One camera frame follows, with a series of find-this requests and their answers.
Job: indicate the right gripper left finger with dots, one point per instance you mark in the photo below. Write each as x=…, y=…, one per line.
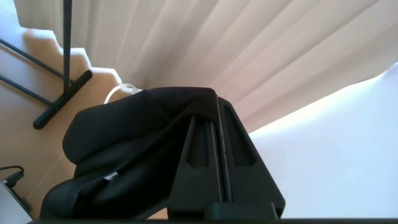
x=192, y=183

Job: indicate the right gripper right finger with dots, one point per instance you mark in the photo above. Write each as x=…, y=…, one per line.
x=255, y=186

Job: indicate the black garment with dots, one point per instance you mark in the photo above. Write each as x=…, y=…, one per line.
x=124, y=149

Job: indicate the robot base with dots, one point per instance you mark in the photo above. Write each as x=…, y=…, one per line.
x=11, y=205

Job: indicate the white laundry basket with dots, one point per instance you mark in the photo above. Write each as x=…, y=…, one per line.
x=116, y=90

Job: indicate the black clothes rack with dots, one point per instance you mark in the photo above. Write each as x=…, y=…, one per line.
x=66, y=46

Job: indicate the beige curtain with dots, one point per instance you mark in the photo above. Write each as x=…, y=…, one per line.
x=233, y=46

